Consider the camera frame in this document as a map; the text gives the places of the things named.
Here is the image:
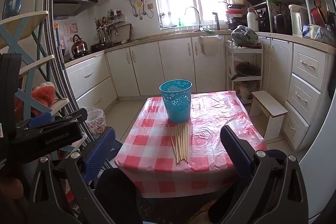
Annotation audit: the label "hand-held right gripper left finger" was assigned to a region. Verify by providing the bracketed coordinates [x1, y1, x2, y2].
[28, 126, 117, 224]

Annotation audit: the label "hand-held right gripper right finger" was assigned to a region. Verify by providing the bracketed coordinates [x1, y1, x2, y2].
[220, 125, 309, 224]

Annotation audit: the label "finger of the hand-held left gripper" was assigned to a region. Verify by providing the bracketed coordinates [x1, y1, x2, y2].
[14, 112, 53, 132]
[51, 108, 88, 126]

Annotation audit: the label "bundle of bamboo chopsticks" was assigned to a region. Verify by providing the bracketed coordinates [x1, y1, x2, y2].
[168, 122, 190, 165]

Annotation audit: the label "blue perforated plastic basket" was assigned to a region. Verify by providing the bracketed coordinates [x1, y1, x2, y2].
[159, 79, 193, 123]

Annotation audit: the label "person's left hand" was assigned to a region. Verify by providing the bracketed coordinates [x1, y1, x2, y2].
[0, 179, 25, 210]

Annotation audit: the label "orange plush toy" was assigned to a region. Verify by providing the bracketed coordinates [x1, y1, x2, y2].
[14, 81, 56, 119]

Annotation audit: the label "floral trash bin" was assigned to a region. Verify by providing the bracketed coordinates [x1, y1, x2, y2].
[84, 108, 107, 137]

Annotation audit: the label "person's left leg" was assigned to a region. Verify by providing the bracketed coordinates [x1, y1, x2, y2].
[95, 169, 143, 224]

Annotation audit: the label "red checkered tablecloth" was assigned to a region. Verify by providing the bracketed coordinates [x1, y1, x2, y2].
[114, 91, 268, 198]

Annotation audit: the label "grey door seal strips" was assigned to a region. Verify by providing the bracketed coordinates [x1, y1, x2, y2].
[39, 0, 91, 140]

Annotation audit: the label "white step stool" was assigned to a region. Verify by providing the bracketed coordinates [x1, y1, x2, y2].
[249, 91, 288, 142]

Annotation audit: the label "plastic bag in cart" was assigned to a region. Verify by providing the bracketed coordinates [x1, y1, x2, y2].
[235, 81, 254, 98]

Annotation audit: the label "steel whistling kettle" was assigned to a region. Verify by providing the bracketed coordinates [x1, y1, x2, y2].
[71, 34, 88, 55]

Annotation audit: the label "tan slipper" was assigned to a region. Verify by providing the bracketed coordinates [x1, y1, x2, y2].
[190, 200, 218, 224]

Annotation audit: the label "black pan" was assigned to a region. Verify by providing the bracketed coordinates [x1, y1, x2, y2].
[91, 42, 114, 51]

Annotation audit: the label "dark pot in cart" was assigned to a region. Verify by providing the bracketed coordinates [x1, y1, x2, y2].
[235, 63, 261, 77]

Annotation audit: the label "white refrigerator door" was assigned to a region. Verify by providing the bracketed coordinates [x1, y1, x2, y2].
[299, 56, 336, 224]

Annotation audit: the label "black framed tray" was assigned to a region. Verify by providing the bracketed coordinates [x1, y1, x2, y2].
[110, 23, 132, 43]

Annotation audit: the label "white rolling cart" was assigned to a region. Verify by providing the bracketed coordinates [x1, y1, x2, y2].
[226, 40, 264, 105]

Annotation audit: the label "white base cabinets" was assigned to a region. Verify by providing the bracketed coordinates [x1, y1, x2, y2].
[64, 34, 293, 111]

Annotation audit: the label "white door hanging bin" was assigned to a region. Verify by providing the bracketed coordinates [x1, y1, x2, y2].
[199, 34, 219, 56]

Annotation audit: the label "black range hood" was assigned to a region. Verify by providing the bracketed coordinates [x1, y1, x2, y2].
[52, 0, 98, 17]

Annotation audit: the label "white drawer cabinet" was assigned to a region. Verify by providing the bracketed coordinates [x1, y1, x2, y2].
[282, 43, 331, 151]

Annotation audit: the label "bag of green vegetables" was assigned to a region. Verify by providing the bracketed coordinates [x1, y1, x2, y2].
[231, 25, 260, 47]

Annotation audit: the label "blue patterned hanging item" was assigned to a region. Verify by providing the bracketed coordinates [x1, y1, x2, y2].
[2, 0, 25, 20]

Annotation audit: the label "beige kitchen countertop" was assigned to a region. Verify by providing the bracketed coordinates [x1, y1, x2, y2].
[64, 29, 336, 67]

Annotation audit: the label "chrome gooseneck faucet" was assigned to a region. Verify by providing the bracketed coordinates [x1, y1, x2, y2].
[184, 6, 204, 31]

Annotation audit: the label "white thermos jug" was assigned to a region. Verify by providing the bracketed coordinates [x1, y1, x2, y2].
[247, 8, 259, 31]

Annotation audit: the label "stack of pots and pans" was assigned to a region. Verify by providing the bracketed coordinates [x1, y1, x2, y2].
[225, 4, 247, 30]

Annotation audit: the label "blue carton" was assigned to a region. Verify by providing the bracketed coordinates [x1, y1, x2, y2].
[302, 25, 319, 38]

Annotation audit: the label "white electric water boiler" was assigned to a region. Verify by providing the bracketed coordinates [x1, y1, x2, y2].
[289, 5, 310, 36]

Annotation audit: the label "red frying pan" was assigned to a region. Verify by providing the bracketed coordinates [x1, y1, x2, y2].
[310, 0, 327, 26]

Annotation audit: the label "mop handle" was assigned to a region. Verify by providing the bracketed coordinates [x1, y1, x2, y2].
[54, 23, 66, 62]

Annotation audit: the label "red wall stickers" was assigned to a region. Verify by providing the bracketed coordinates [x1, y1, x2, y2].
[62, 22, 78, 43]

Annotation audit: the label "blue cross frame shelf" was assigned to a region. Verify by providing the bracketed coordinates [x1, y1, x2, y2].
[0, 11, 70, 119]

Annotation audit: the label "wall rack with kitchen utensils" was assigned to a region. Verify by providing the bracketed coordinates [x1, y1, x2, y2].
[94, 10, 126, 30]

